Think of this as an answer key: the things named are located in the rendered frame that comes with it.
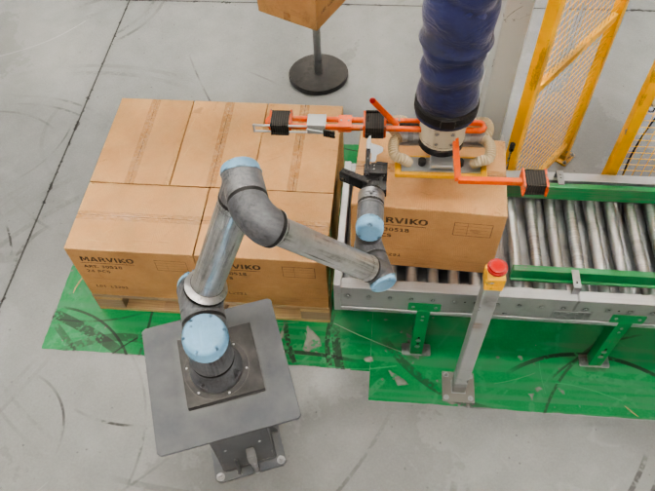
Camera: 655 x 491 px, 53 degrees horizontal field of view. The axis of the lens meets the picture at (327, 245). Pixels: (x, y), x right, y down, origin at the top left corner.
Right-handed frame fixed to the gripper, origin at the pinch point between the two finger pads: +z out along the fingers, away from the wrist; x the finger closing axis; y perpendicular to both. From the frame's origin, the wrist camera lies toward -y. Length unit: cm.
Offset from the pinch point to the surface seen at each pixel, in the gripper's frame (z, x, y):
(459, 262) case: -6, -60, 41
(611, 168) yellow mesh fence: 54, -61, 114
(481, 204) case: -1, -26, 45
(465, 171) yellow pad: 1.2, -10.6, 36.1
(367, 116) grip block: 15.8, 1.4, -0.6
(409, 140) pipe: 11.8, -6.3, 15.4
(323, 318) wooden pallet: -4, -117, -19
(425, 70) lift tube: 8.3, 29.5, 17.7
